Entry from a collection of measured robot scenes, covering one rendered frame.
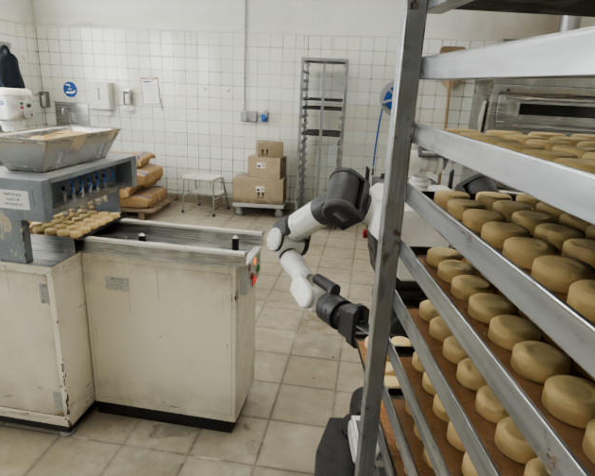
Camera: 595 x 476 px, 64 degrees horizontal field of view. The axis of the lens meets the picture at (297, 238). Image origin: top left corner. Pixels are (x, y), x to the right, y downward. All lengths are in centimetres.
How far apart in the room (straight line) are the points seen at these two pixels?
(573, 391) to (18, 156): 202
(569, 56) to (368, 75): 554
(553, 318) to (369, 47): 562
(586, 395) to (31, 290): 202
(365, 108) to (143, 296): 428
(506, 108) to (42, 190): 410
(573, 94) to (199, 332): 412
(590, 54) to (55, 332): 209
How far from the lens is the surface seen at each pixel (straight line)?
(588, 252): 54
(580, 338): 37
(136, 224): 242
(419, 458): 80
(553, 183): 40
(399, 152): 74
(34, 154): 213
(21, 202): 208
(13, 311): 231
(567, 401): 46
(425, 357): 66
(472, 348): 52
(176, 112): 642
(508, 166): 46
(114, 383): 247
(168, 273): 208
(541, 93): 513
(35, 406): 251
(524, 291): 43
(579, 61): 39
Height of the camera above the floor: 156
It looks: 18 degrees down
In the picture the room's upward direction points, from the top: 3 degrees clockwise
